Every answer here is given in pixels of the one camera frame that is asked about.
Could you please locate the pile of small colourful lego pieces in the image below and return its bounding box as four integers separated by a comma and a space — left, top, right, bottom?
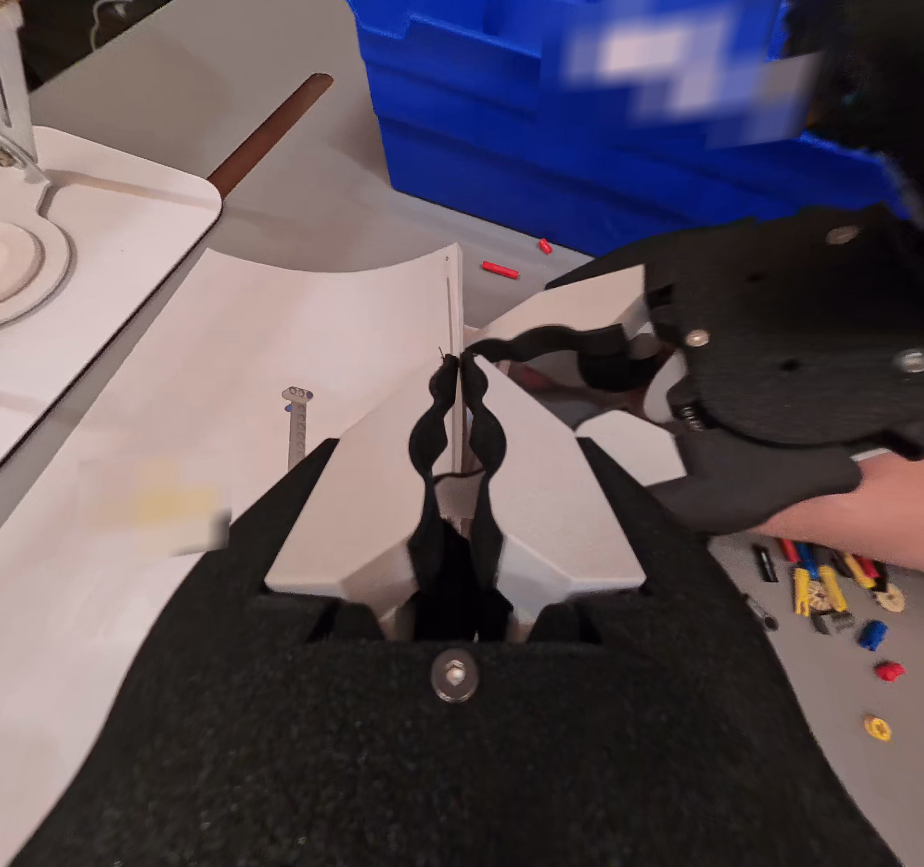
744, 537, 908, 685

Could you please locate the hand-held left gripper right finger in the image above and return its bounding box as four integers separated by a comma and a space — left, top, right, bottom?
460, 353, 647, 642

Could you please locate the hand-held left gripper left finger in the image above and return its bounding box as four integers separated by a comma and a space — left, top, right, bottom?
265, 355, 463, 642

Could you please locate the white document stand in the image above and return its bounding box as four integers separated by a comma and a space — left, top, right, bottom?
0, 0, 225, 465

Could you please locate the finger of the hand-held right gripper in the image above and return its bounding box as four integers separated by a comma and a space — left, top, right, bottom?
462, 264, 654, 366
574, 347, 688, 487

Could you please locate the instruction booklet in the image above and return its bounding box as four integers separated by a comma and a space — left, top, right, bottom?
0, 241, 468, 846

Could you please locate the blue plastic bin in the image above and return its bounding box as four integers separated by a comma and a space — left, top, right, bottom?
339, 0, 912, 259

